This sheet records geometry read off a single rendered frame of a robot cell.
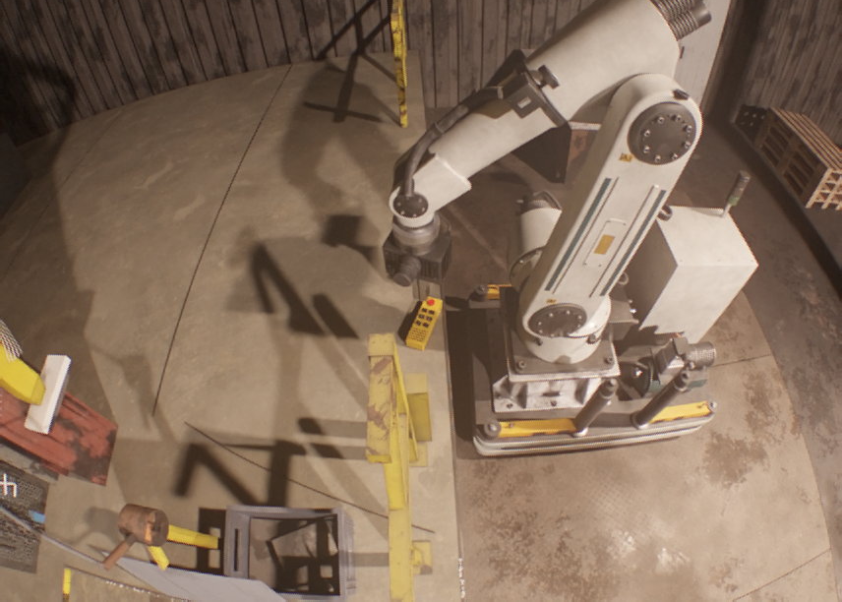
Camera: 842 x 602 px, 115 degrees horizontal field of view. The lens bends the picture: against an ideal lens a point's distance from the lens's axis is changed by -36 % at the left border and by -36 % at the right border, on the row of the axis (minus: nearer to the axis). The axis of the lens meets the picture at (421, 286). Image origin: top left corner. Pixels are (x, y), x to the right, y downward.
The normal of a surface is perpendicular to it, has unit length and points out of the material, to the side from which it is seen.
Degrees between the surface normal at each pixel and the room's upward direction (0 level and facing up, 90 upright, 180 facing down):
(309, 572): 0
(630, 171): 90
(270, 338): 0
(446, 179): 90
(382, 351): 0
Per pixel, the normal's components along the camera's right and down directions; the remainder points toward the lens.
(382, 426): -0.05, -0.73
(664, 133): -0.04, 0.79
